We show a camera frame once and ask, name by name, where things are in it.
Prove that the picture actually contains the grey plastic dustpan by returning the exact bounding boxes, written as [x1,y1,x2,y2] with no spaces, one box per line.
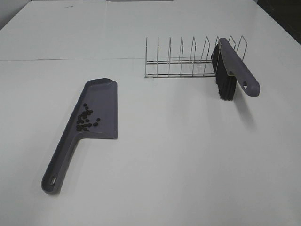
[41,78,118,194]

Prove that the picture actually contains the pile of coffee beans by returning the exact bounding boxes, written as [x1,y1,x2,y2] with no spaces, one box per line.
[75,103,101,132]

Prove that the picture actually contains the grey hand brush black bristles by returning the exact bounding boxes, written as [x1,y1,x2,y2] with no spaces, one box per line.
[211,38,260,101]

